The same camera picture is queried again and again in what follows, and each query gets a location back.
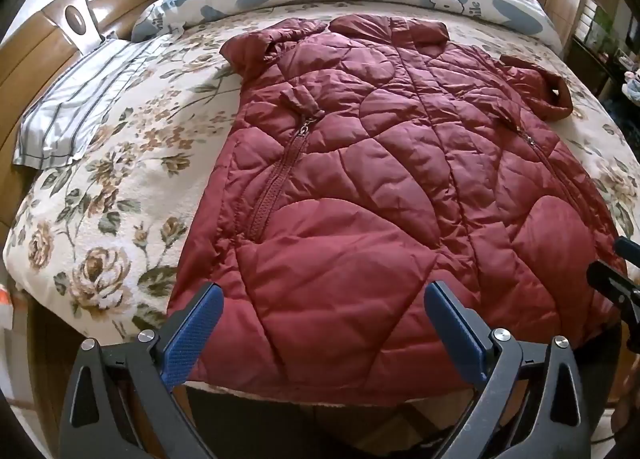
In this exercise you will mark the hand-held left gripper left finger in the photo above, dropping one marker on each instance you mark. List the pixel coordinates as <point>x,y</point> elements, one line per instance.
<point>192,334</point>

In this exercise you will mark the floral beige blanket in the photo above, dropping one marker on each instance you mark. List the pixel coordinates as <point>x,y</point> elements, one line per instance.
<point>130,179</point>

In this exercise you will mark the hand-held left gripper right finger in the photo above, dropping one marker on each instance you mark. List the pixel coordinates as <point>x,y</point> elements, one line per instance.
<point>452,334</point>

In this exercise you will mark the orange white box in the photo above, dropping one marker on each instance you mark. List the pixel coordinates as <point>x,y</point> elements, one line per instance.
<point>5,306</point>

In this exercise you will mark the dark cluttered shelf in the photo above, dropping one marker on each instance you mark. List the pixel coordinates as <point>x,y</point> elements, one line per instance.
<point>605,39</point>

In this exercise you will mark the light blue soft toy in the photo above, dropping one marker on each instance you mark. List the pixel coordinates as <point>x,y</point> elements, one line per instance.
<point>633,88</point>

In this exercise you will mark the wooden headboard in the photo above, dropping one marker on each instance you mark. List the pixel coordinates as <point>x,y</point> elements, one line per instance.
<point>55,14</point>

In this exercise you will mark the red quilted jacket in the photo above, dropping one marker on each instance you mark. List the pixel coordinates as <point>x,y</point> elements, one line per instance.
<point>375,199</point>

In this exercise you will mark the striped grey white pillow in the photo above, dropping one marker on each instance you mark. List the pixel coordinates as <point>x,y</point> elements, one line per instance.
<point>80,104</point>

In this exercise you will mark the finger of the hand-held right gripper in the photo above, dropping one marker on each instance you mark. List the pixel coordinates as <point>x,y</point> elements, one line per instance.
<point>612,284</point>
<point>629,249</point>

